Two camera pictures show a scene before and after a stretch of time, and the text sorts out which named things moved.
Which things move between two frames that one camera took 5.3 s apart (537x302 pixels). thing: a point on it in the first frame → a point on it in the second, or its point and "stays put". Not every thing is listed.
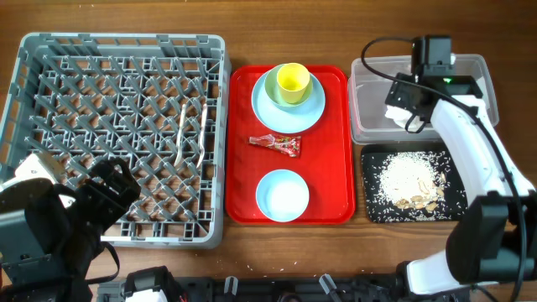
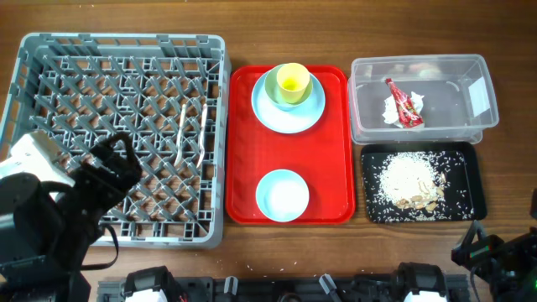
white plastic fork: [202, 153] stays put
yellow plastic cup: [293, 79] stays put
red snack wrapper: [289, 145] → [408, 115]
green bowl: [273, 90] stays put
